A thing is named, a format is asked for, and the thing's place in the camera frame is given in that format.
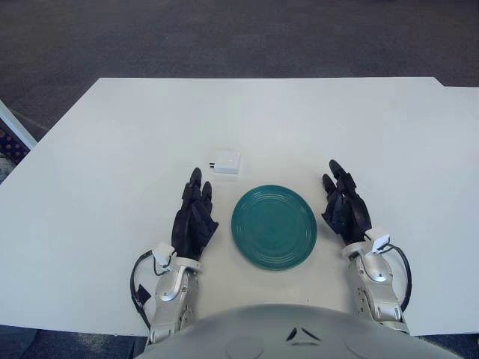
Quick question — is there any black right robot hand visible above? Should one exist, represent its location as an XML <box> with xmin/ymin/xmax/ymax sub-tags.
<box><xmin>320</xmin><ymin>159</ymin><xmax>373</xmax><ymax>248</ymax></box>

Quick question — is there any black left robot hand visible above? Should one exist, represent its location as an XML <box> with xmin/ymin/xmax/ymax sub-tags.
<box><xmin>171</xmin><ymin>167</ymin><xmax>220</xmax><ymax>262</ymax></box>

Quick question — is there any white square charger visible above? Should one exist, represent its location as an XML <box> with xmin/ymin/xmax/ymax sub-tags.
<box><xmin>207</xmin><ymin>149</ymin><xmax>242</xmax><ymax>175</ymax></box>

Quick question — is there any teal ribbed plate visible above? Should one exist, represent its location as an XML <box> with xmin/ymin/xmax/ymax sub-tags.
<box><xmin>231</xmin><ymin>183</ymin><xmax>319</xmax><ymax>270</ymax></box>

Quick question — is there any white right wrist connector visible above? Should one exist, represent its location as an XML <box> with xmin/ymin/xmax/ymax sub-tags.
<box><xmin>364</xmin><ymin>226</ymin><xmax>391</xmax><ymax>257</ymax></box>

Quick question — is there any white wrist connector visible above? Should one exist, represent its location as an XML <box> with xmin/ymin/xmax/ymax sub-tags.
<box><xmin>364</xmin><ymin>226</ymin><xmax>391</xmax><ymax>257</ymax></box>
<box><xmin>152</xmin><ymin>242</ymin><xmax>177</xmax><ymax>276</ymax></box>

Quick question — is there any white left wrist connector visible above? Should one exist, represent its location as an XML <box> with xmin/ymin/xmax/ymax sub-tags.
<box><xmin>152</xmin><ymin>242</ymin><xmax>177</xmax><ymax>276</ymax></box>

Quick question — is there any grey robot torso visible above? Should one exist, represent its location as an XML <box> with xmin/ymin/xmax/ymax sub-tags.
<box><xmin>136</xmin><ymin>303</ymin><xmax>463</xmax><ymax>359</ymax></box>

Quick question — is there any dark dotted patterned cloth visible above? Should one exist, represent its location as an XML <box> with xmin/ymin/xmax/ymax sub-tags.
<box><xmin>0</xmin><ymin>119</ymin><xmax>30</xmax><ymax>162</ymax></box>

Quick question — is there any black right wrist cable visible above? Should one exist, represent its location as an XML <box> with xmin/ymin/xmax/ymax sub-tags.
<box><xmin>387</xmin><ymin>242</ymin><xmax>413</xmax><ymax>313</ymax></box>

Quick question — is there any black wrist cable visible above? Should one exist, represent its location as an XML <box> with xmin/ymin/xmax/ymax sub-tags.
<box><xmin>129</xmin><ymin>249</ymin><xmax>158</xmax><ymax>330</ymax></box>
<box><xmin>387</xmin><ymin>242</ymin><xmax>413</xmax><ymax>313</ymax></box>

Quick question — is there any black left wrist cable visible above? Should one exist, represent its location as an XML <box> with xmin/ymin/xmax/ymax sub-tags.
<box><xmin>129</xmin><ymin>249</ymin><xmax>158</xmax><ymax>330</ymax></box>

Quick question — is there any white frame board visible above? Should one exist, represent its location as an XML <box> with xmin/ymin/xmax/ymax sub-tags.
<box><xmin>0</xmin><ymin>99</ymin><xmax>38</xmax><ymax>150</ymax></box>

